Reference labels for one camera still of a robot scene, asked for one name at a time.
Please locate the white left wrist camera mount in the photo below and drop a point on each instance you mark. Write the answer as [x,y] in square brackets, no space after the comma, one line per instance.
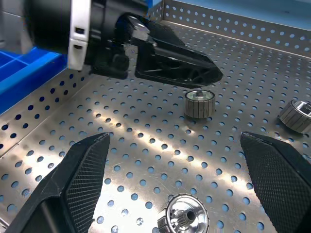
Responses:
[77,36]

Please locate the ribbed metal roller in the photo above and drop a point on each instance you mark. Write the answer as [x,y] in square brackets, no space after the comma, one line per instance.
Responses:
[295,117]
[200,105]
[185,216]

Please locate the perforated steel tray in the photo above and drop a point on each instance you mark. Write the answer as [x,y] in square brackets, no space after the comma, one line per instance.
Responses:
[155,150]

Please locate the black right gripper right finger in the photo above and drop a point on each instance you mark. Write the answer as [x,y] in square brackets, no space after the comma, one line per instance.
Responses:
[279,174]

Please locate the blue plastic tray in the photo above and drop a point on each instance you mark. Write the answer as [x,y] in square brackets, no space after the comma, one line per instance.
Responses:
[22,75]

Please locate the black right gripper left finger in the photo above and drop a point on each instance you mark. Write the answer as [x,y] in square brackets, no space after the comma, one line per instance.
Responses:
[80,177]

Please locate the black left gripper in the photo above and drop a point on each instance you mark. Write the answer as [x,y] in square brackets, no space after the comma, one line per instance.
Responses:
[109,43]

